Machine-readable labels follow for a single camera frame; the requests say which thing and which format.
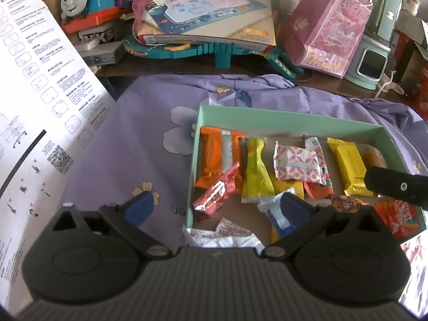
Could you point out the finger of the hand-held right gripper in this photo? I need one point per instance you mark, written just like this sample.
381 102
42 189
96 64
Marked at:
394 184

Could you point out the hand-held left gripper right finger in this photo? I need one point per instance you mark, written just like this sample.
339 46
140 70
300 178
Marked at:
296 209

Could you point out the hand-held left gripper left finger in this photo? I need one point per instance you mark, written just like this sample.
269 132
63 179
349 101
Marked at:
140 207

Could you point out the light blue white packet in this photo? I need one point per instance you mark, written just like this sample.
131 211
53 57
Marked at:
276 215

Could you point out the yellow dried fruit packet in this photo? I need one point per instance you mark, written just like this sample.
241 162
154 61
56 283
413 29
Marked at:
287 187

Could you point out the red rainbow candy packet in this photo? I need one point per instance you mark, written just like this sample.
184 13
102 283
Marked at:
398 217

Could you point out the white pink patterned packet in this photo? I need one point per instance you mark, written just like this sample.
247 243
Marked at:
294 164

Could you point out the gold foil snack packet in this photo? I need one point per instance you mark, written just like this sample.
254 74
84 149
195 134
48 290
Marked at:
351 167

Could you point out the shiny red snack packet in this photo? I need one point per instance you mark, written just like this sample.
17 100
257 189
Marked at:
217 194

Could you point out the mint green cardboard box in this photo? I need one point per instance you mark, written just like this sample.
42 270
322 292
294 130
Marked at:
195 147

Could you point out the crumpled orange snack packet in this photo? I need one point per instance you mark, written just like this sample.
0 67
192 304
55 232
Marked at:
317 190

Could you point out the orange wrapped snack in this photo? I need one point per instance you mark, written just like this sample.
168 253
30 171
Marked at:
374 157

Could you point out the red yellow candy packet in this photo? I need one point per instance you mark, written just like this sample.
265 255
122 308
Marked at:
347 202

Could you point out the yellow green snack packet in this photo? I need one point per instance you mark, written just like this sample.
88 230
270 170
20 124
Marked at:
255 174

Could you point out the white green label packet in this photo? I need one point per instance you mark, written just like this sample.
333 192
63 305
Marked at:
322 160

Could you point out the pink white candy packet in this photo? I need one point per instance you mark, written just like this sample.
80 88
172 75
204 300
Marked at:
220 237

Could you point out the purple floral bed sheet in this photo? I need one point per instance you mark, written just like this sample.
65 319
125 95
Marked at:
150 123

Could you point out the orange packet with silver stripe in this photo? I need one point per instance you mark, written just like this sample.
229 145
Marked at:
212 160

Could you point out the red cardboard box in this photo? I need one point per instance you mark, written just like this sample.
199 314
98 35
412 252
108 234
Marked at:
414 73

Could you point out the mint green kitchen appliance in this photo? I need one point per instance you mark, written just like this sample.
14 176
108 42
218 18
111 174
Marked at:
367 63

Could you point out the white instruction sheet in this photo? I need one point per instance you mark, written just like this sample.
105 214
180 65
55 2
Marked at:
33 107

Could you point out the grey flat box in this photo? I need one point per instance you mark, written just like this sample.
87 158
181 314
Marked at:
107 55

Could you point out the pink gift bag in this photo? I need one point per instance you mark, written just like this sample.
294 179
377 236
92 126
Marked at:
327 30

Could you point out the teal toy track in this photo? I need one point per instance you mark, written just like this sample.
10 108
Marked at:
220 53

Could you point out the black white small box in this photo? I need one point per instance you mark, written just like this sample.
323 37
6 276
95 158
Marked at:
93 36

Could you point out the picture drawing mat box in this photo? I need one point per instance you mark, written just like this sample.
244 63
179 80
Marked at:
200 6

